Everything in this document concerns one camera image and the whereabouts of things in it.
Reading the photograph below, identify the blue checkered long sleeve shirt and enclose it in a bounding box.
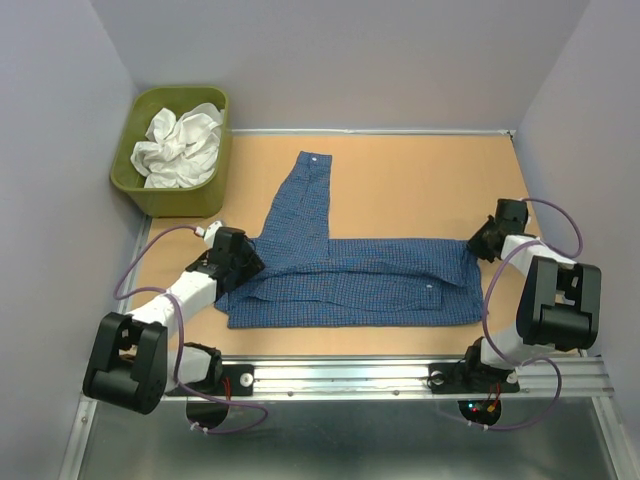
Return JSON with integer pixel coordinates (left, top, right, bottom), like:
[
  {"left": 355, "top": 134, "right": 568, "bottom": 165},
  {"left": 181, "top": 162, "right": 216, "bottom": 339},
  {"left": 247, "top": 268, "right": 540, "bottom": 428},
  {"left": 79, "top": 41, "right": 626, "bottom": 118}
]
[{"left": 215, "top": 152, "right": 483, "bottom": 329}]

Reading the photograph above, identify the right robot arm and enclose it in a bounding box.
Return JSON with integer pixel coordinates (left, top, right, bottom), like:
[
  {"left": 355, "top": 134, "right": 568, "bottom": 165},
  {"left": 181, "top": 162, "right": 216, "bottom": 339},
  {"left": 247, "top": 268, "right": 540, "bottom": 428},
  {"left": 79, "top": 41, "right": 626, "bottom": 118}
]
[{"left": 455, "top": 198, "right": 602, "bottom": 392}]

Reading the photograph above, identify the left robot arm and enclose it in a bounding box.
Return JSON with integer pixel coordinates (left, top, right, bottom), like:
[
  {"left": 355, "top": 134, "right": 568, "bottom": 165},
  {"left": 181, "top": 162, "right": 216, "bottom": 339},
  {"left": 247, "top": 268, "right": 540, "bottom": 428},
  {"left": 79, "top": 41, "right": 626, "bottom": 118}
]
[{"left": 82, "top": 221, "right": 264, "bottom": 414}]

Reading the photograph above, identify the green plastic bin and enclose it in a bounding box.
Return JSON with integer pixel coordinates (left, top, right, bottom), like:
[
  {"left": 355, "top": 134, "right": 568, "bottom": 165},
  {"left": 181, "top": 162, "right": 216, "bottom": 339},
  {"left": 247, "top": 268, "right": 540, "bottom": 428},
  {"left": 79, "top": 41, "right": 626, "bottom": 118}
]
[{"left": 110, "top": 85, "right": 233, "bottom": 218}]

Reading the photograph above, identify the white crumpled shirt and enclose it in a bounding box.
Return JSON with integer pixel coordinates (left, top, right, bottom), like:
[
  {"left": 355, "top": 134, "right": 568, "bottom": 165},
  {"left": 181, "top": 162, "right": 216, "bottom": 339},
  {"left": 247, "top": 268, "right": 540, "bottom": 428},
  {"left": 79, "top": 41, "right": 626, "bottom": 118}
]
[{"left": 130, "top": 103, "right": 225, "bottom": 189}]

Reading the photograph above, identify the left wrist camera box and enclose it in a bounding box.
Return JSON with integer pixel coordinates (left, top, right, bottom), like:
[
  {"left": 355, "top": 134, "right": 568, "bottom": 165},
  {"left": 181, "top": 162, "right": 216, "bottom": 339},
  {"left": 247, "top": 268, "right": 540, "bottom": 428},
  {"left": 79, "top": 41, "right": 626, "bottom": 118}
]
[{"left": 194, "top": 220, "right": 225, "bottom": 248}]

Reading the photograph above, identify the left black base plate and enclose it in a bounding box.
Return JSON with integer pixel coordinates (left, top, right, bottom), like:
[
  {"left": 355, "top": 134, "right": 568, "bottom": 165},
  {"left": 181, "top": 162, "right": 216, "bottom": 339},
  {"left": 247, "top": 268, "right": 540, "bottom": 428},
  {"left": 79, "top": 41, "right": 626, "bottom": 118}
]
[{"left": 187, "top": 363, "right": 255, "bottom": 398}]

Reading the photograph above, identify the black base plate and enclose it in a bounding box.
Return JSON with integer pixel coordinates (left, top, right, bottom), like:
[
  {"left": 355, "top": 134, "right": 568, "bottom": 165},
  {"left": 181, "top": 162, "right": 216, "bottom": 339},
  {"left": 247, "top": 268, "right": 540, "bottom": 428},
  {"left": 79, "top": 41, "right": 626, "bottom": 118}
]
[
  {"left": 427, "top": 361, "right": 520, "bottom": 394},
  {"left": 187, "top": 363, "right": 255, "bottom": 398}
]

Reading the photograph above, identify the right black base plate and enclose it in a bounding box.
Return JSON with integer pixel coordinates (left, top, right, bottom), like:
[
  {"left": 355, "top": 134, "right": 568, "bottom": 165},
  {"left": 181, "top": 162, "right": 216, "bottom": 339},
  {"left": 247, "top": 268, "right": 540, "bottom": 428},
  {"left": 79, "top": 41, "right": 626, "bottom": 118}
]
[{"left": 427, "top": 361, "right": 520, "bottom": 394}]

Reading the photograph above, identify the aluminium mounting rail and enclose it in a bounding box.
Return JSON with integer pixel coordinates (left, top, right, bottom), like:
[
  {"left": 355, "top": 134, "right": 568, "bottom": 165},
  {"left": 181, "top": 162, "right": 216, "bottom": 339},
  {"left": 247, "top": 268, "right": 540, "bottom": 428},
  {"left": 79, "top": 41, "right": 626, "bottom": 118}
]
[{"left": 58, "top": 219, "right": 626, "bottom": 480}]

